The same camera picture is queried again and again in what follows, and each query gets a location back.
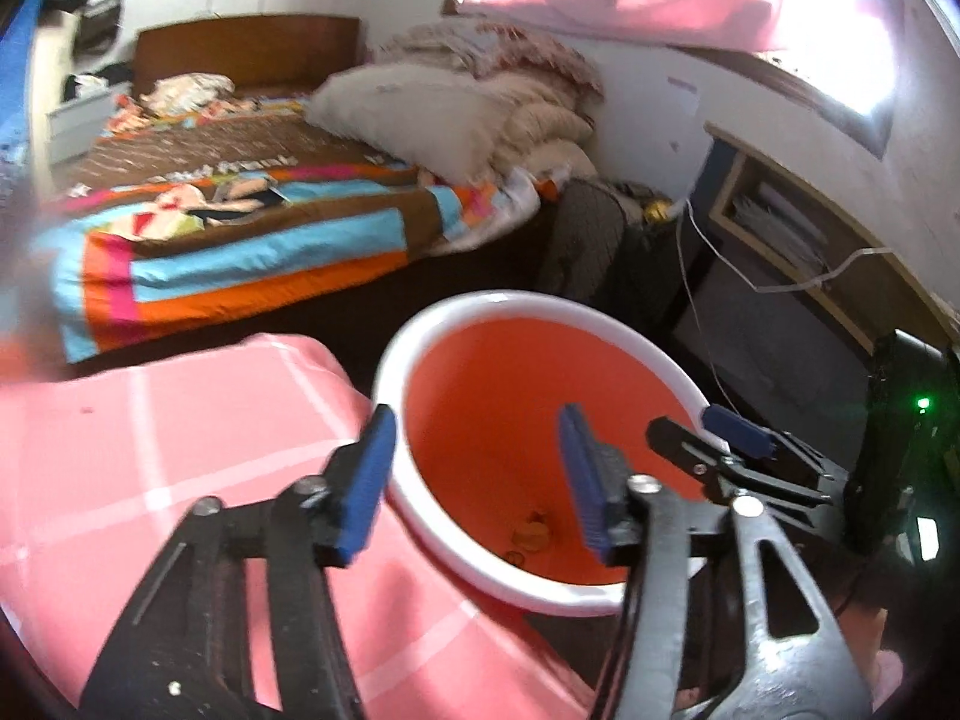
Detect white drawer chest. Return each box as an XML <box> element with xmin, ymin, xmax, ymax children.
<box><xmin>46</xmin><ymin>82</ymin><xmax>137</xmax><ymax>163</ymax></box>

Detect dark padded chair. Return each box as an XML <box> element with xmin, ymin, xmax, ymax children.
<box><xmin>535</xmin><ymin>179</ymin><xmax>703</xmax><ymax>332</ymax></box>

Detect white cable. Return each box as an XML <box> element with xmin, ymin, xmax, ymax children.
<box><xmin>674</xmin><ymin>198</ymin><xmax>895</xmax><ymax>407</ymax></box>

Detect stack of papers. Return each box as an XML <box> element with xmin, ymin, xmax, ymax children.
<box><xmin>730</xmin><ymin>179</ymin><xmax>830</xmax><ymax>275</ymax></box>

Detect grey hanging bag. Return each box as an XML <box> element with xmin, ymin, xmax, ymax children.
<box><xmin>74</xmin><ymin>0</ymin><xmax>125</xmax><ymax>55</ymax></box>

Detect beige pillow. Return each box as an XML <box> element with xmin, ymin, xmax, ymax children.
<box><xmin>305</xmin><ymin>63</ymin><xmax>512</xmax><ymax>182</ymax></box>

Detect crumpled light clothes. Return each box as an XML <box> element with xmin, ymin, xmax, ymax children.
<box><xmin>138</xmin><ymin>73</ymin><xmax>238</xmax><ymax>116</ymax></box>

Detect pink checked cloth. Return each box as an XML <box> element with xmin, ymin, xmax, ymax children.
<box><xmin>0</xmin><ymin>333</ymin><xmax>602</xmax><ymax>720</ymax></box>

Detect bed with colourful striped blanket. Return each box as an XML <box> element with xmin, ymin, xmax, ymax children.
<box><xmin>48</xmin><ymin>90</ymin><xmax>542</xmax><ymax>365</ymax></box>

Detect pile of folded quilts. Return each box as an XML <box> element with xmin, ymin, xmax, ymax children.
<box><xmin>373</xmin><ymin>22</ymin><xmax>605</xmax><ymax>175</ymax></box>

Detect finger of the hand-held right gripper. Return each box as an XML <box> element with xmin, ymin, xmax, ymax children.
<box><xmin>646</xmin><ymin>416</ymin><xmax>835</xmax><ymax>511</ymax></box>
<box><xmin>701</xmin><ymin>403</ymin><xmax>853</xmax><ymax>500</ymax></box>

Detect blue dotted fabric wardrobe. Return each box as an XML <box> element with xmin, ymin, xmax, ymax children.
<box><xmin>0</xmin><ymin>0</ymin><xmax>47</xmax><ymax>190</ymax></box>

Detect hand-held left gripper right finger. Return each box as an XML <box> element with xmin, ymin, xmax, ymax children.
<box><xmin>558</xmin><ymin>403</ymin><xmax>875</xmax><ymax>720</ymax></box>

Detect brown wooden headboard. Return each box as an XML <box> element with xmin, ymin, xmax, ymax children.
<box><xmin>133</xmin><ymin>13</ymin><xmax>363</xmax><ymax>99</ymax></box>

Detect orange bucket with white rim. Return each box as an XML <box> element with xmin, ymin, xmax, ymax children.
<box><xmin>371</xmin><ymin>289</ymin><xmax>733</xmax><ymax>617</ymax></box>

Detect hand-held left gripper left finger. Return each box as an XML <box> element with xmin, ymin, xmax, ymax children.
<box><xmin>79</xmin><ymin>404</ymin><xmax>398</xmax><ymax>720</ymax></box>

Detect wooden desk with shelf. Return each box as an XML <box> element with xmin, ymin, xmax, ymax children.
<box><xmin>670</xmin><ymin>123</ymin><xmax>960</xmax><ymax>370</ymax></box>

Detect pink fuzzy clothing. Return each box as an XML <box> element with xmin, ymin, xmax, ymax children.
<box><xmin>855</xmin><ymin>600</ymin><xmax>913</xmax><ymax>720</ymax></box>

